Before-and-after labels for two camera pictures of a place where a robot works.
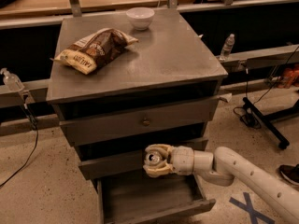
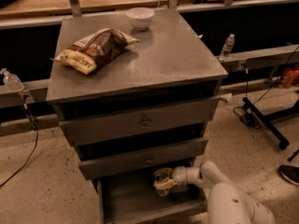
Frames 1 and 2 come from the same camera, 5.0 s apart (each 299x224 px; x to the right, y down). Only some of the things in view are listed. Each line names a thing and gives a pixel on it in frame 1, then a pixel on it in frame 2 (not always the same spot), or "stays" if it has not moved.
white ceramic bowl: x=140 y=17 stays
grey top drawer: x=141 y=119 stays
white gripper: x=182 y=160 to x=179 y=175
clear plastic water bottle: x=227 y=48 stays
